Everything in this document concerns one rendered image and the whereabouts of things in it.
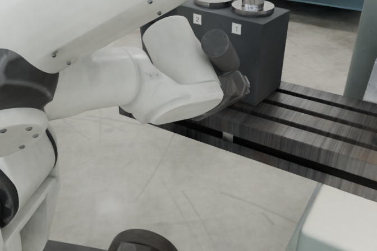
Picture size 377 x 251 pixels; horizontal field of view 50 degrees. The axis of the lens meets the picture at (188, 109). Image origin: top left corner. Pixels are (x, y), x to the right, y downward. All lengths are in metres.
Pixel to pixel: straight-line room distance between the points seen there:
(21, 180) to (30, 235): 0.24
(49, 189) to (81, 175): 1.51
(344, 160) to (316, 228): 0.14
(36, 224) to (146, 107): 0.43
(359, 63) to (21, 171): 0.93
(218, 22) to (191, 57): 0.38
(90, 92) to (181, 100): 0.10
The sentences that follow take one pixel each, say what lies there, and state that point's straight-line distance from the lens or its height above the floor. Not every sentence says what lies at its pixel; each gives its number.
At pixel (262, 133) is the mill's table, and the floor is 0.95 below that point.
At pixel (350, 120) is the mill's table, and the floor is 0.96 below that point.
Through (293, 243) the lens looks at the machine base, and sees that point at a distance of 1.64.
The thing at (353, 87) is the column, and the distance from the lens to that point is 1.26.
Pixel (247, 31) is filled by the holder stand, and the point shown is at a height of 1.12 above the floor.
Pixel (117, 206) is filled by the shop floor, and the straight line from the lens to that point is 2.04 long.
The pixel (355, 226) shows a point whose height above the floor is 0.88.
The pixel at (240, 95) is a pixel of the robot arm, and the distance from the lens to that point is 0.68.
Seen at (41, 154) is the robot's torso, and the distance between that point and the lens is 0.66.
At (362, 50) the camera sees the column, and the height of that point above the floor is 0.98.
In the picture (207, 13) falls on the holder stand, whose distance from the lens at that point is 0.88.
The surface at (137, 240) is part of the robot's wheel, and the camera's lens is 1.08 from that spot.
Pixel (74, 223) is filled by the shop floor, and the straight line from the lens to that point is 2.00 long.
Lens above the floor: 1.41
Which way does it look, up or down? 31 degrees down
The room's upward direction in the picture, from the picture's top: straight up
